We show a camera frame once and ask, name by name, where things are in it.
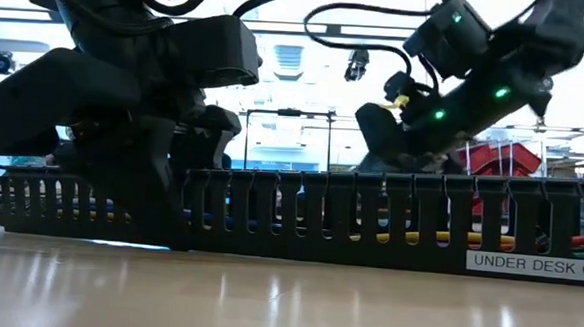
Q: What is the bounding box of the black slotted cable raceway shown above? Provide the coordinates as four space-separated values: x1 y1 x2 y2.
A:
0 147 584 289

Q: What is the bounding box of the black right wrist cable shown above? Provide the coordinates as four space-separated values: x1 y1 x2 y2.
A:
300 0 434 85

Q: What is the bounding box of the red storage bin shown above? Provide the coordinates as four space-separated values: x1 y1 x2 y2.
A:
455 138 544 179

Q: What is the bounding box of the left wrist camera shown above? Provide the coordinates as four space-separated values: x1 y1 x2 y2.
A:
169 10 265 92

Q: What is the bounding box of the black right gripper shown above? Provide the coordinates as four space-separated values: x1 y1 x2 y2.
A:
352 50 555 182

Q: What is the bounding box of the black background frame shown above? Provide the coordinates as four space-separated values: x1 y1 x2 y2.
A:
243 105 337 176

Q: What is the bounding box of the black ceiling spotlight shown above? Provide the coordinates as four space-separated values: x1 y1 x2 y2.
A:
0 50 16 76

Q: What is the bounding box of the black overhead camera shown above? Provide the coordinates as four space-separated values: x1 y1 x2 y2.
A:
343 46 372 84

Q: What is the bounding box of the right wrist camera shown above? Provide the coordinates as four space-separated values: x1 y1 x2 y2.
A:
400 0 496 84

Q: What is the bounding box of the white raceway label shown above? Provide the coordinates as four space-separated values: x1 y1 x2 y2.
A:
464 249 584 284

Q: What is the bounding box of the yellow cable tag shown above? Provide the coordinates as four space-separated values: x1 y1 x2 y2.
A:
380 92 412 113

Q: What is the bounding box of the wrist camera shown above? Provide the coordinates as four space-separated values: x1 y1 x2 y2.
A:
400 0 496 84
169 10 265 92

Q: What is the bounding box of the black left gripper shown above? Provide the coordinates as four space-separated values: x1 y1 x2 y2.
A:
0 14 249 256

